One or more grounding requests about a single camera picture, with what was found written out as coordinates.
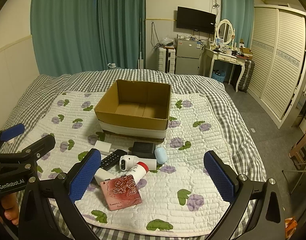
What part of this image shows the brown wooden stool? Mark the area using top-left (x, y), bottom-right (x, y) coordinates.
top-left (289, 132), bottom-right (306, 164)

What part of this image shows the dark suitcase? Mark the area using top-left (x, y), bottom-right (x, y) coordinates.
top-left (238, 60), bottom-right (255, 92)

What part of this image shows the brown cardboard box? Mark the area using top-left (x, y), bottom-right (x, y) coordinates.
top-left (94, 80), bottom-right (171, 141)

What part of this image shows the orange snack bag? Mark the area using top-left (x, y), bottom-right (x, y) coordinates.
top-left (284, 217), bottom-right (297, 240)

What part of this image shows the white suitcase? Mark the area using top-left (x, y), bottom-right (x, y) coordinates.
top-left (158, 47), bottom-right (176, 74)

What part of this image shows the silver mini fridge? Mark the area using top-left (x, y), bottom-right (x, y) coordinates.
top-left (175, 40), bottom-right (203, 75)

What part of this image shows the white floral quilted mat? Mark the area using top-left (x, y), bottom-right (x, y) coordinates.
top-left (19, 91), bottom-right (266, 237)

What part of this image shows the black remote control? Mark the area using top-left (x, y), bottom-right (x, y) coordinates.
top-left (100, 149), bottom-right (128, 171)

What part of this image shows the white louvered wardrobe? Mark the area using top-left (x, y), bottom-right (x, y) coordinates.
top-left (248, 4), bottom-right (306, 128)

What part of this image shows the white small box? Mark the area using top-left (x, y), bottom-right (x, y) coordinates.
top-left (94, 168), bottom-right (116, 185)

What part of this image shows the blue laundry basket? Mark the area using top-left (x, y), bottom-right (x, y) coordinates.
top-left (211, 69), bottom-right (226, 83)

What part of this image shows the teal curtain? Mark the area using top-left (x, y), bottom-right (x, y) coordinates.
top-left (30, 0), bottom-right (146, 76)
top-left (221, 0), bottom-right (255, 48)

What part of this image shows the white dressing table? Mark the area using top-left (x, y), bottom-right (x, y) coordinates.
top-left (202, 48), bottom-right (246, 92)

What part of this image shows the black wall television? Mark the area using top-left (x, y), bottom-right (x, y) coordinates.
top-left (176, 7), bottom-right (216, 34)

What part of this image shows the clear water jug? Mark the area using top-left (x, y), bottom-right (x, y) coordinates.
top-left (107, 63), bottom-right (117, 69)

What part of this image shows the white bottle red cap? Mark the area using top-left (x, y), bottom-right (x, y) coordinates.
top-left (125, 161), bottom-right (149, 184)

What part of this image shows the teal curtain right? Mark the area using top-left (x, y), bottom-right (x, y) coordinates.
top-left (221, 0), bottom-right (255, 48)

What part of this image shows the white charger box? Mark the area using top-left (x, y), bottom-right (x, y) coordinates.
top-left (94, 140), bottom-right (112, 155)

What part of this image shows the oval vanity mirror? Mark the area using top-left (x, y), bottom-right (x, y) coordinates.
top-left (215, 19), bottom-right (235, 45)

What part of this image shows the teal curtain left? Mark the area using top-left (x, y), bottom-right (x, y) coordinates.
top-left (30, 0), bottom-right (146, 76)

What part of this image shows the person's left hand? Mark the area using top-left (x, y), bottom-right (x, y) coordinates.
top-left (0, 193), bottom-right (19, 226)

